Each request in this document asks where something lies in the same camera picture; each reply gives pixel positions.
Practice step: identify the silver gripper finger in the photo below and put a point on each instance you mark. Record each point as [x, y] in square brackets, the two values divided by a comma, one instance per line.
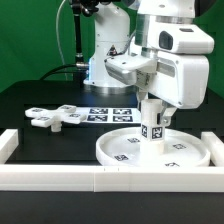
[140, 95]
[165, 115]

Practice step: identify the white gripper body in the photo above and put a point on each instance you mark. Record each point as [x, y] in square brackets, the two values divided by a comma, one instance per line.
[180, 80]

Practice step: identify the white round table top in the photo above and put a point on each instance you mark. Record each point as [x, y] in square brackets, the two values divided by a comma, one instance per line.
[129, 147]

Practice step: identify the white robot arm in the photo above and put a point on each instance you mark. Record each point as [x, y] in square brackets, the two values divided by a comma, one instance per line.
[153, 45]

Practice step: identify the white marker sheet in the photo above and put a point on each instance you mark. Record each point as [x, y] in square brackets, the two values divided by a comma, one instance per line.
[102, 115]

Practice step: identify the white right fence bar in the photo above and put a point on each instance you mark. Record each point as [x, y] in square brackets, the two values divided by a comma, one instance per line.
[215, 146]

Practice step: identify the white fence bar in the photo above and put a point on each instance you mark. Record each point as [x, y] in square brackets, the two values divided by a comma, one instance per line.
[110, 179]
[215, 146]
[8, 143]

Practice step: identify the white cross-shaped table base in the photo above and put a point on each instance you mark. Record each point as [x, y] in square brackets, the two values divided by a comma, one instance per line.
[45, 118]

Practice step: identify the white left fence bar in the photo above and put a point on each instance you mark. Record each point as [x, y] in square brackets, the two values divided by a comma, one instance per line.
[8, 143]

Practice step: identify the white front fence bar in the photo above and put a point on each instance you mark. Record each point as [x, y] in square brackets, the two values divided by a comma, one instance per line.
[110, 179]

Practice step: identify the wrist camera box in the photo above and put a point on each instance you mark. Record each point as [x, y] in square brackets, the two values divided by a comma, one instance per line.
[124, 68]

